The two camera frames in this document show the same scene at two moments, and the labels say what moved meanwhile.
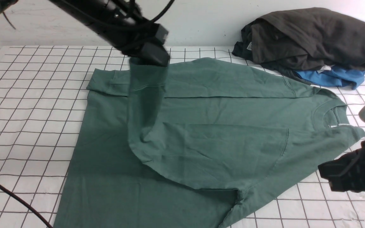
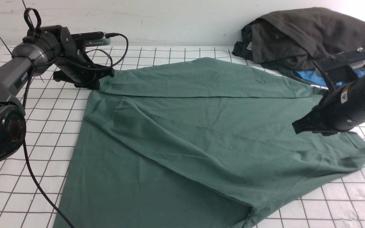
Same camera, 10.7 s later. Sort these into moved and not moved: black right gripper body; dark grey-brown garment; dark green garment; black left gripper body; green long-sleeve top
Moved: black left gripper body; black right gripper body
Not moved: dark grey-brown garment; dark green garment; green long-sleeve top
